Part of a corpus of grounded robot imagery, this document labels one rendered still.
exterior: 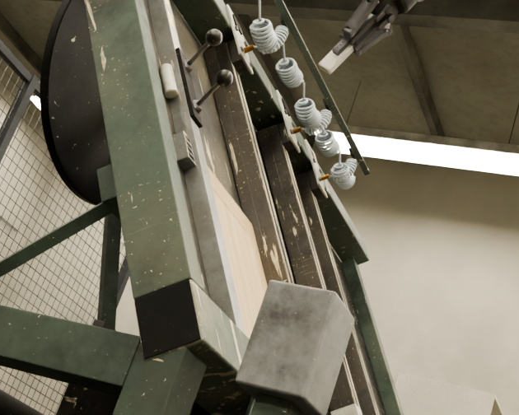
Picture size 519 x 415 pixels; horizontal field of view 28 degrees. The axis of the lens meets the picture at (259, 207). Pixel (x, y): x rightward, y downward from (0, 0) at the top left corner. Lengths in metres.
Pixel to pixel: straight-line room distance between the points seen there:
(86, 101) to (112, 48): 1.17
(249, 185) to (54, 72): 0.79
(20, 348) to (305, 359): 0.52
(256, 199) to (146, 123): 0.70
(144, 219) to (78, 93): 1.42
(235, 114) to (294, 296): 1.16
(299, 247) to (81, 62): 0.88
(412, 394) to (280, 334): 4.62
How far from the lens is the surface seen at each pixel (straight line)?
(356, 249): 4.05
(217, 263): 2.03
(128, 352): 1.74
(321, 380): 1.65
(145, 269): 1.79
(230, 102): 2.78
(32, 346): 1.84
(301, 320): 1.64
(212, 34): 2.29
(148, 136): 1.93
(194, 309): 1.71
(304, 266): 2.96
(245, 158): 2.66
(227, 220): 2.32
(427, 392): 6.22
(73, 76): 3.19
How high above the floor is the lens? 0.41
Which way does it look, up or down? 21 degrees up
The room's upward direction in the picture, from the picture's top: 20 degrees clockwise
